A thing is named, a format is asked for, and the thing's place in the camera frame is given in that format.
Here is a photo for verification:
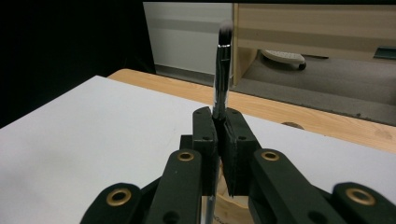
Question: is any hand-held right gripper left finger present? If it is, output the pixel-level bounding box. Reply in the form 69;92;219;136
191;105;219;198

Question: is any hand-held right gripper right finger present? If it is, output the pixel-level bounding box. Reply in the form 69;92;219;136
221;107;263;198

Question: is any tan bear pen holder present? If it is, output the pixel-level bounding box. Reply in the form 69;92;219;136
201;167;254;224

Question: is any black silver makeup brush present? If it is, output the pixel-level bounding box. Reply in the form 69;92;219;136
204;20;235;224

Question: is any wooden table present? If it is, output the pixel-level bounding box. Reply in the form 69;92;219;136
106;68;396;154

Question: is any grey chair base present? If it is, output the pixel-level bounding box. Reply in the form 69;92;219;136
260;49;330;71

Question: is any white cabinet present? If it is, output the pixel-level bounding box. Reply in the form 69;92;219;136
143;2;234;77

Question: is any white table board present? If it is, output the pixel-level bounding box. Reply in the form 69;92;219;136
0;75;396;224

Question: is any light wooden desk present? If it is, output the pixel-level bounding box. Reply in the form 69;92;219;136
232;3;396;87

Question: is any black curtain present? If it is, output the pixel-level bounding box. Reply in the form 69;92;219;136
0;0;157;129

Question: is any grey-blue drawer handle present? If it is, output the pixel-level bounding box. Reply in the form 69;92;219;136
373;45;396;61

